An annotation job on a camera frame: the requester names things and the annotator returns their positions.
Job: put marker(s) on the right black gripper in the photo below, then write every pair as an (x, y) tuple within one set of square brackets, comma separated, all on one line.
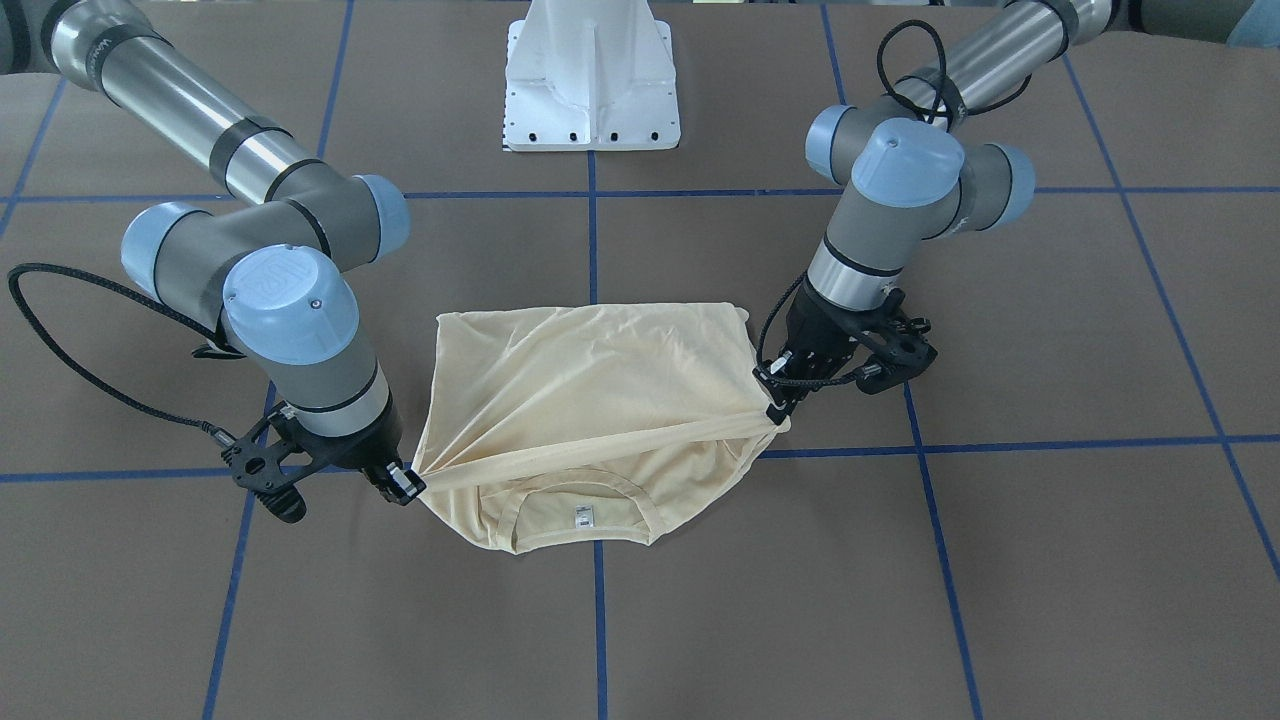
[(352, 447)]

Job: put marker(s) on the cream long-sleeve graphic shirt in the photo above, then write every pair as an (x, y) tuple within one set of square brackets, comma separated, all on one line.
[(613, 422)]

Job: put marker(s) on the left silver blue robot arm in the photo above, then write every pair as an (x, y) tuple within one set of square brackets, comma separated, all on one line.
[(905, 179)]

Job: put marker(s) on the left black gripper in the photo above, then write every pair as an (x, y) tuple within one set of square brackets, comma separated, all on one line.
[(815, 335)]

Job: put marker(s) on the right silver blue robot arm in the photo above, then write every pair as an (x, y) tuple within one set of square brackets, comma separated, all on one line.
[(265, 282)]

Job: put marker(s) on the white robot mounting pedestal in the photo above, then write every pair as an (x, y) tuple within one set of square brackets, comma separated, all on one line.
[(590, 76)]

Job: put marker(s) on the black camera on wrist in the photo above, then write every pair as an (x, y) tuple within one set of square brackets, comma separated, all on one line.
[(897, 343), (259, 469)]

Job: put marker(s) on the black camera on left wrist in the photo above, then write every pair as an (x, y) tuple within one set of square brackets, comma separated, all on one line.
[(897, 343)]

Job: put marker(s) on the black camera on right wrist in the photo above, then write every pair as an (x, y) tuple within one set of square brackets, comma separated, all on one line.
[(259, 469)]

